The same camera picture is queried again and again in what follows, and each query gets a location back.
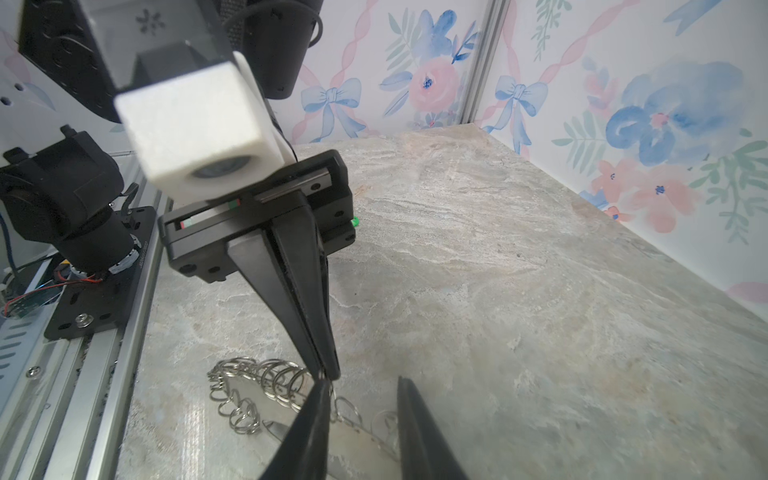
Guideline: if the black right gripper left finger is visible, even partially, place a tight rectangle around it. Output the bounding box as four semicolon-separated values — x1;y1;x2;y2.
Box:
260;379;331;480

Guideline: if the aluminium corner post left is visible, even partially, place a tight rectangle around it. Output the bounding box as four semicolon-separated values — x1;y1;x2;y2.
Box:
458;0;512;124

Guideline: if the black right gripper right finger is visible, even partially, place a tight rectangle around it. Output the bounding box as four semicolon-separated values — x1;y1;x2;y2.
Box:
397;377;468;480

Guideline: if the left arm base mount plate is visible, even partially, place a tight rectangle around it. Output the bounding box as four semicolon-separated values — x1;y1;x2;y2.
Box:
44;206;157;341

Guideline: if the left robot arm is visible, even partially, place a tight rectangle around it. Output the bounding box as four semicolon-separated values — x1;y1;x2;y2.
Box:
19;1;356;380

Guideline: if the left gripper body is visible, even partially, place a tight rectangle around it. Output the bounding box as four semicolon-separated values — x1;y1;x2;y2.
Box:
158;150;356;283

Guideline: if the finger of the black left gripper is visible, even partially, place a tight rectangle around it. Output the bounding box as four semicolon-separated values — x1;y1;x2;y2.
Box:
226;230;322;379
268;206;341;380

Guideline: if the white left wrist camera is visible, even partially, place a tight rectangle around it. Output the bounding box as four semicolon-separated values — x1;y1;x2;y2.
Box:
115;53;297;205

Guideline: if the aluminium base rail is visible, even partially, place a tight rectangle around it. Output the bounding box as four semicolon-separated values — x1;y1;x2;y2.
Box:
0;149;175;480

